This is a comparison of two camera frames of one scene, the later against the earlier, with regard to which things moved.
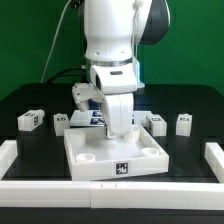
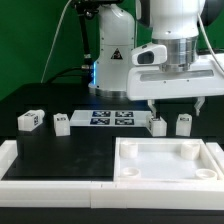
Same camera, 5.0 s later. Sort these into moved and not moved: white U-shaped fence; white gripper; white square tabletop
Moved: white square tabletop; white gripper
Not moved: white U-shaped fence
